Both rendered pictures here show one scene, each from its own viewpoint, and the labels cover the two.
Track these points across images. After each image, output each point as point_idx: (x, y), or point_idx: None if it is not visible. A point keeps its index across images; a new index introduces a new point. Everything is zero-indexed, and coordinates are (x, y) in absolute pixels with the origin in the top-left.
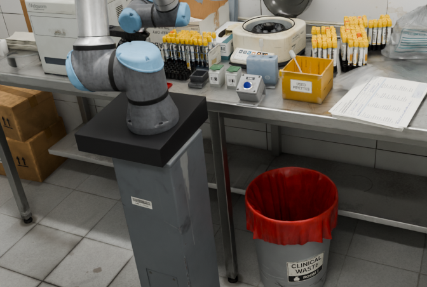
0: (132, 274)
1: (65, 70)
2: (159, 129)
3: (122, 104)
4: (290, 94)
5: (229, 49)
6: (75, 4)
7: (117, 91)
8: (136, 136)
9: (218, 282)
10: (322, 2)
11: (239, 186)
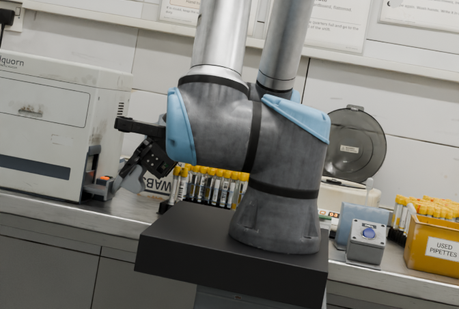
0: None
1: (11, 178)
2: (305, 247)
3: (193, 216)
4: (422, 261)
5: None
6: (207, 15)
7: (247, 166)
8: (266, 252)
9: None
10: (382, 176)
11: None
